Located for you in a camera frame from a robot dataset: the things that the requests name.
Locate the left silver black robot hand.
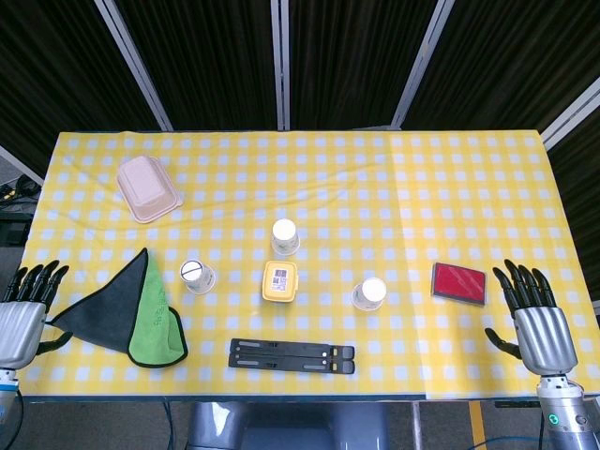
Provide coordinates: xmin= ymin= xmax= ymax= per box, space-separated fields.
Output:
xmin=0 ymin=259 xmax=74 ymax=371

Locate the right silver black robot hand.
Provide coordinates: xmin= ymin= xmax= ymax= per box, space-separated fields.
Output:
xmin=484 ymin=258 xmax=578 ymax=376

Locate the white floral paper cup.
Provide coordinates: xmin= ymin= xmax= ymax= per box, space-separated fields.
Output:
xmin=351 ymin=277 xmax=388 ymax=312
xmin=270 ymin=218 xmax=301 ymax=257

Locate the yellow white checkered tablecloth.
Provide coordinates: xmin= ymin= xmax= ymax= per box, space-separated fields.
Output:
xmin=21 ymin=130 xmax=600 ymax=400

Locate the green grey microfibre cloth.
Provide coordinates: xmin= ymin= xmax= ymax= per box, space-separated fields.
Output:
xmin=50 ymin=247 xmax=189 ymax=369

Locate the red flat ink pad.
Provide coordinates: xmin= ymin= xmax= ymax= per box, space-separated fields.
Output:
xmin=430 ymin=262 xmax=488 ymax=308

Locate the grey metal table leg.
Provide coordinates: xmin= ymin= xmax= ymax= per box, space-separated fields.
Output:
xmin=410 ymin=401 xmax=422 ymax=450

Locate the beige lidded takeout container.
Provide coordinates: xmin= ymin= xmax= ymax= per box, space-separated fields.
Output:
xmin=115 ymin=157 xmax=185 ymax=224

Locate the black folding laptop stand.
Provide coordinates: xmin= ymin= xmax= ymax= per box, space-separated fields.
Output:
xmin=228 ymin=337 xmax=356 ymax=375

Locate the dark partition panel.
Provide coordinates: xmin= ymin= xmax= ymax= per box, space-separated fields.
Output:
xmin=110 ymin=0 xmax=281 ymax=131
xmin=0 ymin=0 xmax=163 ymax=177
xmin=288 ymin=0 xmax=442 ymax=130
xmin=405 ymin=0 xmax=600 ymax=137

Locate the green box with yellow lid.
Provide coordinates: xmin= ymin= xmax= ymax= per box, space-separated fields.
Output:
xmin=261 ymin=260 xmax=300 ymax=303

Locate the grey robot torso base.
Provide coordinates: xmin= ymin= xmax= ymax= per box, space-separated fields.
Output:
xmin=187 ymin=401 xmax=390 ymax=450

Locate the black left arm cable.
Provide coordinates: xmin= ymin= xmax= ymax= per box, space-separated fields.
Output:
xmin=7 ymin=391 xmax=24 ymax=450

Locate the black floor equipment with cables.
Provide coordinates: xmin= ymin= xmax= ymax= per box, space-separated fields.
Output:
xmin=0 ymin=180 xmax=42 ymax=248

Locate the blue floor cable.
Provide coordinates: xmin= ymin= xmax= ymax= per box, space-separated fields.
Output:
xmin=482 ymin=434 xmax=545 ymax=450
xmin=161 ymin=400 xmax=178 ymax=450

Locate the white partition frame post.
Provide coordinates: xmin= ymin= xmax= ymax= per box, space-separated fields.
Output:
xmin=0 ymin=144 xmax=46 ymax=187
xmin=541 ymin=77 xmax=600 ymax=151
xmin=93 ymin=0 xmax=174 ymax=131
xmin=390 ymin=0 xmax=456 ymax=130
xmin=270 ymin=0 xmax=292 ymax=131

